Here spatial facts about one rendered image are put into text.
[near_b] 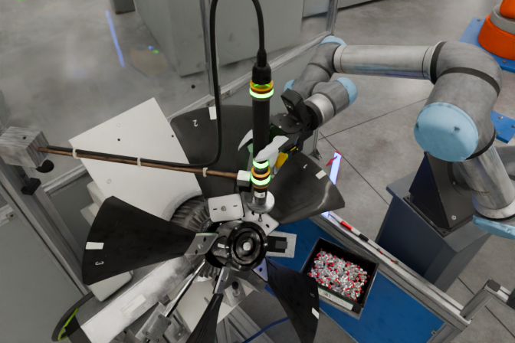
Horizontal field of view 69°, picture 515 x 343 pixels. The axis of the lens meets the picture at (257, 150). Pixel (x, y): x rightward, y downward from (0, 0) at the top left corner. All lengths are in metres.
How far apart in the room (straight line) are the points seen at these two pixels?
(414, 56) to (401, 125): 2.38
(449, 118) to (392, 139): 2.37
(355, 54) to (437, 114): 0.31
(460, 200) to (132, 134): 1.00
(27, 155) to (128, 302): 0.44
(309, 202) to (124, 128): 0.56
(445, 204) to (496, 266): 1.44
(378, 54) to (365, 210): 1.74
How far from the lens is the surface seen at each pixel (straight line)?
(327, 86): 0.97
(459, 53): 0.88
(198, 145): 0.97
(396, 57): 0.95
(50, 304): 1.97
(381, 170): 2.88
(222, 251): 0.93
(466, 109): 0.80
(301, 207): 1.06
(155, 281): 1.04
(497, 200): 1.06
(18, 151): 1.10
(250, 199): 0.94
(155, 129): 1.14
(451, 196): 1.30
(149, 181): 1.12
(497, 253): 2.74
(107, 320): 1.03
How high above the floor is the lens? 2.03
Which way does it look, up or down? 45 degrees down
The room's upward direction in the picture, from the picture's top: straight up
